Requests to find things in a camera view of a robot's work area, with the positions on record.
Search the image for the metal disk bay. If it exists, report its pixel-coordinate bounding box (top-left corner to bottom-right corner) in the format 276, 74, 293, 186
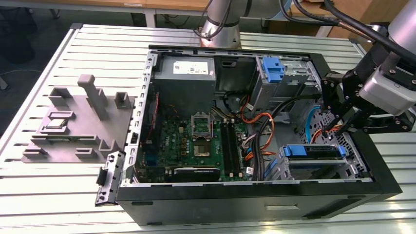
276, 143, 360, 181

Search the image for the dark office chair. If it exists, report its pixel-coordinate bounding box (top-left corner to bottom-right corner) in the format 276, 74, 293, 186
0, 9, 36, 64

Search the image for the blue data wire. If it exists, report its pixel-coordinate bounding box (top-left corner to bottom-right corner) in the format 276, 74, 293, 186
305, 101, 328, 144

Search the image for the metal socket cover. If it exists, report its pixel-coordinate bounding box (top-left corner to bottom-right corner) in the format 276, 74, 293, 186
189, 112, 215, 141

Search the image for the blue drive latch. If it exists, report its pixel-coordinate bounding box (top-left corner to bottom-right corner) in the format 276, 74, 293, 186
261, 57, 284, 84

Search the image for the green RAM stick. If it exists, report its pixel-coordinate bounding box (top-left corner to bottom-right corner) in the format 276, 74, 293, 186
44, 136, 81, 143

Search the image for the metal drive cage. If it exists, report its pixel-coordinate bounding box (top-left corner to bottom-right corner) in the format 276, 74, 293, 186
252, 56, 327, 113

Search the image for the grey parts rack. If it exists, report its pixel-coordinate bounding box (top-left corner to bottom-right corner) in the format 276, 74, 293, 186
20, 74, 139, 164

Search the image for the orange red power wire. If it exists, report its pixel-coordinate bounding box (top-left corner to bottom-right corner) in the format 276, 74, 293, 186
311, 121, 345, 145

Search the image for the silver CPU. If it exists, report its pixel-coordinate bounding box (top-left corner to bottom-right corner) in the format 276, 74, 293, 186
47, 118, 69, 130

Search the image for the black cable bundle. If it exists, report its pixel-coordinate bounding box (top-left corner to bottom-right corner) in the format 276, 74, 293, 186
253, 94, 325, 181

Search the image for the grey power supply unit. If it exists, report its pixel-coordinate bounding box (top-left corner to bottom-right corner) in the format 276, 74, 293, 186
152, 56, 217, 117

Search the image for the black graphics card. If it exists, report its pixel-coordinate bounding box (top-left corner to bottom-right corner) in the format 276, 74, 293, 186
164, 166, 223, 183

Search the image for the yellow black wire bundle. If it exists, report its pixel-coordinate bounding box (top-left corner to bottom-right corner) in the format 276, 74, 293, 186
209, 105, 243, 120

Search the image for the orange wire bundle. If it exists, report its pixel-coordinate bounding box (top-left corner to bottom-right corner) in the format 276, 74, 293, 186
240, 112, 277, 162

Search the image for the wooden desk white frame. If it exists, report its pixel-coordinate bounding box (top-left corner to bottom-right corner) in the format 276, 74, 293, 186
39, 0, 344, 37

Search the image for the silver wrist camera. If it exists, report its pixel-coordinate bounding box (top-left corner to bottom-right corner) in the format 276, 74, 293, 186
359, 70, 416, 116

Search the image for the CPU socket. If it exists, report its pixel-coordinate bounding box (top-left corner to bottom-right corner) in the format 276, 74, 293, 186
192, 141, 213, 159

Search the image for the hard disk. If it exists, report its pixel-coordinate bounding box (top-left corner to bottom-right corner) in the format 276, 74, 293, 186
265, 144, 347, 180

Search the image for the grey metal retainer bracket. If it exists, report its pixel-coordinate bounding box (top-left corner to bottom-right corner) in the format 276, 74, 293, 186
95, 150, 128, 207

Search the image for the black open PC case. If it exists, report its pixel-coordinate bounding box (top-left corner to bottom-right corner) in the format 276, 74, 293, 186
115, 44, 404, 226

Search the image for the green motherboard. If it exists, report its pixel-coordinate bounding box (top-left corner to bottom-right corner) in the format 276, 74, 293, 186
135, 111, 259, 183

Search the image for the thick black cable hose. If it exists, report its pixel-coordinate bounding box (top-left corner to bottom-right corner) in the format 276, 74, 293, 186
291, 0, 412, 56

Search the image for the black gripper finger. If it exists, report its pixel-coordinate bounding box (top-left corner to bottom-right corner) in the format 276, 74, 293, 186
337, 107, 413, 137
321, 72, 353, 131

